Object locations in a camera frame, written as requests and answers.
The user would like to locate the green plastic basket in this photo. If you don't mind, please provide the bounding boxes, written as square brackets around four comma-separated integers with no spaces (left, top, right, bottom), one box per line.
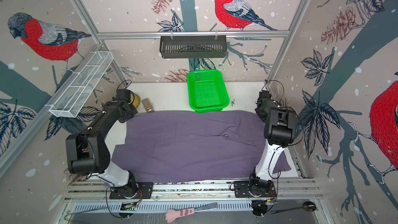
[187,69,230,113]

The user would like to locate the white ventilated cable duct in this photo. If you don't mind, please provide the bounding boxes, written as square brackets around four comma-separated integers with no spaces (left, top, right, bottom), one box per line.
[71,200,253,214]

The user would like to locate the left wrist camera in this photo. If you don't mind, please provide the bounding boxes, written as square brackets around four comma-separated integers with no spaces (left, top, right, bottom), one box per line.
[115,89,132,102]

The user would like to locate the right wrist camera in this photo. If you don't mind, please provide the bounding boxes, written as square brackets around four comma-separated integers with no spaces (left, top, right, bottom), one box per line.
[259,90,271,99]

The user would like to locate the white wire mesh shelf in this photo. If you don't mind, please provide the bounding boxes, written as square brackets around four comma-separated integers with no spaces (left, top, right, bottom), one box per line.
[49,51,114,118]

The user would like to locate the purple trousers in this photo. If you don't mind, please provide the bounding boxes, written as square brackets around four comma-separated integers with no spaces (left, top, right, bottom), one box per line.
[111,109,292,184]

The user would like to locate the aluminium mounting rail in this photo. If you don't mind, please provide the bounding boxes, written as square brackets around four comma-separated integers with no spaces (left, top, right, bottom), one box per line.
[64,177,323,202]

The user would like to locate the yellow round plate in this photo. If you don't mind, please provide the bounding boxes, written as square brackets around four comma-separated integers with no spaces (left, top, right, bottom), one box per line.
[131,93,141,109]

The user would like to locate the black hanging wall basket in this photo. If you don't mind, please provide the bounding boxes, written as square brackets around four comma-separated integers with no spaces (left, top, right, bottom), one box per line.
[159,35,227,59]

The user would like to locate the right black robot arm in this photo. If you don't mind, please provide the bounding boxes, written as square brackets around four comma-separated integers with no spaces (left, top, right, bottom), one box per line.
[249,97,298,193]

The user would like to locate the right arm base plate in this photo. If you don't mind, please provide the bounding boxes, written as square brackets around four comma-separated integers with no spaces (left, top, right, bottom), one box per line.
[233,180,277,198]

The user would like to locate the black metal spoon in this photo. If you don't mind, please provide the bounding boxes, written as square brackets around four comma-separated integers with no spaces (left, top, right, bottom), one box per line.
[270,201,318,214]

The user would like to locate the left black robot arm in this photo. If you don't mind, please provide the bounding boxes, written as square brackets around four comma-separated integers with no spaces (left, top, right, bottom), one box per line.
[66,96,138,191]

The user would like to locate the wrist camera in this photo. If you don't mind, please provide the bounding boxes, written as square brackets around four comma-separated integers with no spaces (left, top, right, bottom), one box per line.
[259,90,271,99]
[115,89,132,102]

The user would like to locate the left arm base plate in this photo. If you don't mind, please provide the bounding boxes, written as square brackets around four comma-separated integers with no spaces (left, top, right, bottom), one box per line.
[109,182,153,200]

